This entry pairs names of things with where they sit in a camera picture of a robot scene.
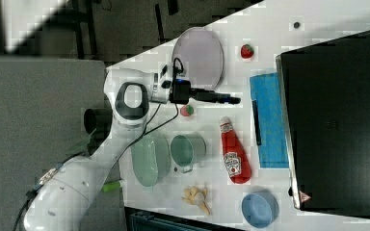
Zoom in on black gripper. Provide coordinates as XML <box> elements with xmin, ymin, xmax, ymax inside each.
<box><xmin>169</xmin><ymin>79</ymin><xmax>241</xmax><ymax>105</ymax></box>

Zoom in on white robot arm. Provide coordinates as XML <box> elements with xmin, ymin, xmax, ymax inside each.
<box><xmin>23</xmin><ymin>66</ymin><xmax>241</xmax><ymax>231</ymax></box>

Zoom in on black and steel toaster oven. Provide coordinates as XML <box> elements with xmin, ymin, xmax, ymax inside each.
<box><xmin>277</xmin><ymin>30</ymin><xmax>370</xmax><ymax>218</ymax></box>

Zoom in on red pink fruit toy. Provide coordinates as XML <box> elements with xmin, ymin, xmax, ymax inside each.
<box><xmin>180</xmin><ymin>105</ymin><xmax>194</xmax><ymax>116</ymax></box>

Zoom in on large lavender round plate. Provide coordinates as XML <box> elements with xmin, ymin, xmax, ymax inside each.
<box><xmin>172</xmin><ymin>27</ymin><xmax>225</xmax><ymax>90</ymax></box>

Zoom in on green mug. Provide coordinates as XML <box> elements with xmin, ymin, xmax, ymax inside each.
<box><xmin>170</xmin><ymin>133</ymin><xmax>206</xmax><ymax>173</ymax></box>

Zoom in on small red strawberry toy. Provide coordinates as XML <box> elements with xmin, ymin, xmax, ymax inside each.
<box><xmin>240</xmin><ymin>44</ymin><xmax>254</xmax><ymax>59</ymax></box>

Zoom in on red ketchup bottle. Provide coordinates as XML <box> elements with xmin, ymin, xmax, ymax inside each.
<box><xmin>220</xmin><ymin>116</ymin><xmax>251</xmax><ymax>184</ymax></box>

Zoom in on green oval colander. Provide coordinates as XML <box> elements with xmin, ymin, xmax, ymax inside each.
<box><xmin>131</xmin><ymin>131</ymin><xmax>172</xmax><ymax>187</ymax></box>

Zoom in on peeled banana toy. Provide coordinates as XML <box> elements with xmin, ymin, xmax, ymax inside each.
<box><xmin>182</xmin><ymin>186</ymin><xmax>211</xmax><ymax>216</ymax></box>

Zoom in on blue bowl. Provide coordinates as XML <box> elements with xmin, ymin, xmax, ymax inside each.
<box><xmin>241</xmin><ymin>191</ymin><xmax>279</xmax><ymax>228</ymax></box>

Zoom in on lime green object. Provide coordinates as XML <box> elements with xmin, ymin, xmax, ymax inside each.
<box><xmin>101</xmin><ymin>180</ymin><xmax>124</xmax><ymax>193</ymax></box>

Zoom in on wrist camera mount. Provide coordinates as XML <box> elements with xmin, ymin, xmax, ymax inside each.
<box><xmin>150</xmin><ymin>64</ymin><xmax>173</xmax><ymax>104</ymax></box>

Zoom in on black cable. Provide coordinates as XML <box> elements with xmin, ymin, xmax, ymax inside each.
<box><xmin>119</xmin><ymin>57</ymin><xmax>185</xmax><ymax>162</ymax></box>

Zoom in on blue metal frame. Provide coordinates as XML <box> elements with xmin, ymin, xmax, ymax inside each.
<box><xmin>124</xmin><ymin>207</ymin><xmax>242</xmax><ymax>231</ymax></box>

